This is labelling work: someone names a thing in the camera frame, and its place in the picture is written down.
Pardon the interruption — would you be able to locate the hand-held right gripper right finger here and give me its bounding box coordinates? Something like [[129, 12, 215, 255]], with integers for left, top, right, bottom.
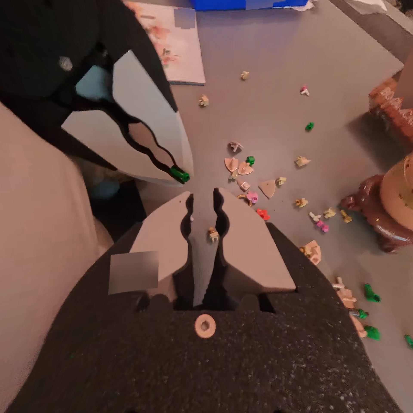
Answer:
[[213, 188, 297, 293]]

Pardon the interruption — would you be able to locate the blue box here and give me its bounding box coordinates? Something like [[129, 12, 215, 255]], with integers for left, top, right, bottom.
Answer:
[[190, 0, 310, 11]]

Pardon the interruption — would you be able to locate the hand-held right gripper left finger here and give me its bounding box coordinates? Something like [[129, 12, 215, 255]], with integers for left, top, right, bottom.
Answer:
[[129, 192, 195, 291]]

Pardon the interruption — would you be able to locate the brown toy brick pot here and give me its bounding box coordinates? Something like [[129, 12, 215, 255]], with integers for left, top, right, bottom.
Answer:
[[339, 154, 413, 253]]

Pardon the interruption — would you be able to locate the tan wedge toy piece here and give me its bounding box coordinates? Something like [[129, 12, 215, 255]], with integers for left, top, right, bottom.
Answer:
[[258, 179, 277, 199]]

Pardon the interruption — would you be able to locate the reddish brown toy brick structure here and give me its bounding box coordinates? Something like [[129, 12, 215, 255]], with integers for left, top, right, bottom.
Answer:
[[369, 77, 413, 137]]

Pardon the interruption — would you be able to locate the tan toy brick cluster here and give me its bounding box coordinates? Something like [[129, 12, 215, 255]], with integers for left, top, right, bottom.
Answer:
[[299, 240, 322, 266]]

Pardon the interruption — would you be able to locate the person's pale trouser leg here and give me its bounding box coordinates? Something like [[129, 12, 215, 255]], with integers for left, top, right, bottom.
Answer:
[[0, 102, 114, 413]]

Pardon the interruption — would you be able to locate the floral instruction booklet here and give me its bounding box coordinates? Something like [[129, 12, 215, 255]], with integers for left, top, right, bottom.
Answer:
[[124, 0, 206, 86]]

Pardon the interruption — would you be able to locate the white and tan toy piece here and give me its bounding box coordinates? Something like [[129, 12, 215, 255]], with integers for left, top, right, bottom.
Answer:
[[332, 276, 357, 310]]

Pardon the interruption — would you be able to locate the grey desk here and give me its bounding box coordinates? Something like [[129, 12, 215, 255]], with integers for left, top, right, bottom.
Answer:
[[124, 0, 413, 413]]

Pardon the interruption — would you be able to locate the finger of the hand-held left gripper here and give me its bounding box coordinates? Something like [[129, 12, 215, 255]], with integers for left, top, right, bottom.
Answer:
[[113, 50, 194, 179], [61, 109, 185, 188]]

